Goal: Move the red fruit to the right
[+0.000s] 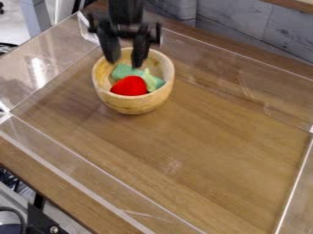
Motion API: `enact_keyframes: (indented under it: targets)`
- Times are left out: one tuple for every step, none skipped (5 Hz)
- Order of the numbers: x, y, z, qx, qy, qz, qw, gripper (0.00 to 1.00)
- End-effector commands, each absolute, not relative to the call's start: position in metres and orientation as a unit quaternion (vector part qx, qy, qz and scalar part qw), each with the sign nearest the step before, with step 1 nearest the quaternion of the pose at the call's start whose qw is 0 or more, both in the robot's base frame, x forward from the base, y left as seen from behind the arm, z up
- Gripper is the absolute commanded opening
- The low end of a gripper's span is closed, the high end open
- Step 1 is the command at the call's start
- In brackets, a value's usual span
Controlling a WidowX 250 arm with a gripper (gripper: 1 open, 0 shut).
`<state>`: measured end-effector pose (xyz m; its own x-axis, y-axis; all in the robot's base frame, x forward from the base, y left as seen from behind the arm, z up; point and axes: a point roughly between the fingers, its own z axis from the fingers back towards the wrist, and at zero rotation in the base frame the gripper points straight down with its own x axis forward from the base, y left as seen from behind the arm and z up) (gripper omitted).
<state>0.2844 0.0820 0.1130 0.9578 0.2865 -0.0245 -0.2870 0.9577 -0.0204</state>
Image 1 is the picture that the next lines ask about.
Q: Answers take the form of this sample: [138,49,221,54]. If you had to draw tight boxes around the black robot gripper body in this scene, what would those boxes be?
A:
[87,13,162,44]

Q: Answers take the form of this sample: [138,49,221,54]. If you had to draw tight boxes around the wooden bowl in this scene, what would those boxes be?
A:
[92,48,175,114]

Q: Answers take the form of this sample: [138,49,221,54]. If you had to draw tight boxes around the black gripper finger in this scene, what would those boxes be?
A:
[132,26,150,68]
[96,21,120,64]

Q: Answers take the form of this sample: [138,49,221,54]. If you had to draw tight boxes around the green rectangular block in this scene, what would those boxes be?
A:
[111,63,164,92]

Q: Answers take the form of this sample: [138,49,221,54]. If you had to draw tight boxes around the black cable loop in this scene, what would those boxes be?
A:
[0,206,28,234]

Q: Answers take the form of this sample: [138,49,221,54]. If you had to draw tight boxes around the black table clamp bracket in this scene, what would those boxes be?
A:
[27,194,69,234]

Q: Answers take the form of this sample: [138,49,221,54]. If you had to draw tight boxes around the clear acrylic tray enclosure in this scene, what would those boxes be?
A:
[0,18,313,234]

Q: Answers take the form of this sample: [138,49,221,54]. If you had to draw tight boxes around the red plush strawberry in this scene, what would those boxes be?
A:
[110,76,148,96]

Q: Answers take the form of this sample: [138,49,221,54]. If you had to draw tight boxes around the clear acrylic corner bracket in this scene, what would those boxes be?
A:
[77,11,99,45]

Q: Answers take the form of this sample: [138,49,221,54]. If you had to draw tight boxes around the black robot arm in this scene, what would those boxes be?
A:
[87,0,162,68]

